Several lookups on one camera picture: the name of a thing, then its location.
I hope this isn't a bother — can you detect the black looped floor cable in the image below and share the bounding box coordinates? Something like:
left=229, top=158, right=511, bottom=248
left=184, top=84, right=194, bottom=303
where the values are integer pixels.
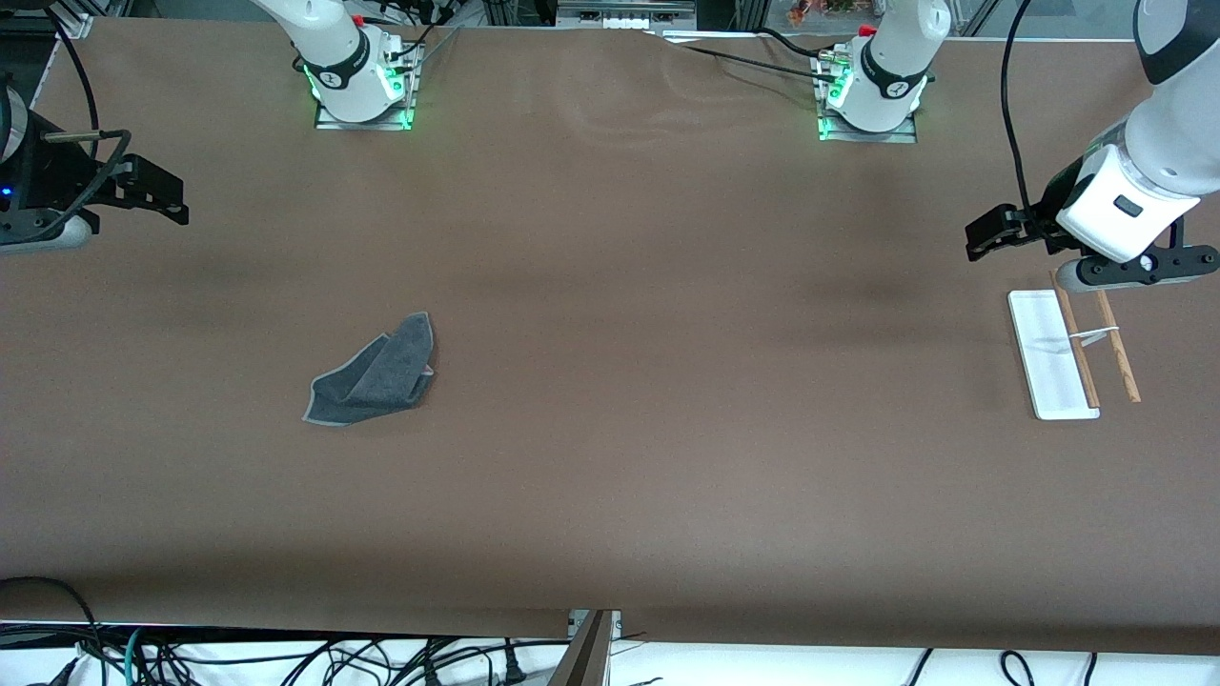
left=0, top=576, right=104, bottom=686

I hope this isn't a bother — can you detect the orange red background object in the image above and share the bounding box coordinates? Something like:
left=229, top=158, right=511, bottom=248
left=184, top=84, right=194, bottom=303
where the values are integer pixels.
left=789, top=0, right=859, bottom=25

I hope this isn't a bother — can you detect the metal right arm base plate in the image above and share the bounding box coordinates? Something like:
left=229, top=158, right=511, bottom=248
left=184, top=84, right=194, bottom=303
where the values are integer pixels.
left=315, top=38, right=420, bottom=131

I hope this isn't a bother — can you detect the white rack with wooden bars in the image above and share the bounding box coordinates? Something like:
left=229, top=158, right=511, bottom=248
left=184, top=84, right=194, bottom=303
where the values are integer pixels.
left=1007, top=270, right=1142, bottom=421

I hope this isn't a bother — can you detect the brown table cover sheet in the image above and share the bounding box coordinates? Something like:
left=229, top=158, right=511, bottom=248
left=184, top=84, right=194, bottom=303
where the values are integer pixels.
left=0, top=17, right=1220, bottom=656

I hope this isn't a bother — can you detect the small metal bracket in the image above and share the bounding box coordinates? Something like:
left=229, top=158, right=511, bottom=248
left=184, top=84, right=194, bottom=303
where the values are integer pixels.
left=567, top=610, right=622, bottom=641

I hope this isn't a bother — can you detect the aluminium frame corner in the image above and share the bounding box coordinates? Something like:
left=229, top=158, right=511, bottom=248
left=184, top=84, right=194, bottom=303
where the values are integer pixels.
left=43, top=0, right=93, bottom=39

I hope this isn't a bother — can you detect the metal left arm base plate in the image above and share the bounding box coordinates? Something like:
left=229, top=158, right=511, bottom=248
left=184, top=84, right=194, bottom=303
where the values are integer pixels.
left=815, top=48, right=921, bottom=144

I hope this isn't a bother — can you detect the black tangled floor cable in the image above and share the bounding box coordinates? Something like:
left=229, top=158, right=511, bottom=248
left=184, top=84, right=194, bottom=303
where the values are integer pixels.
left=143, top=636, right=497, bottom=686

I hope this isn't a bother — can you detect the grey cloth towel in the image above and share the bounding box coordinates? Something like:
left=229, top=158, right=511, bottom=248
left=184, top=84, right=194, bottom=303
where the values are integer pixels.
left=302, top=312, right=437, bottom=427

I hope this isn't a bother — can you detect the black cable across table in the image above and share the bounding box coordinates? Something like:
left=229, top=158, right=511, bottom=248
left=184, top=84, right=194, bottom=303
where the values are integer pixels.
left=648, top=27, right=842, bottom=82

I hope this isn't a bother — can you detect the white power strip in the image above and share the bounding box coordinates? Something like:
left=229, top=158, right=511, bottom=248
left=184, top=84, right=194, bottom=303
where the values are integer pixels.
left=558, top=0, right=697, bottom=30

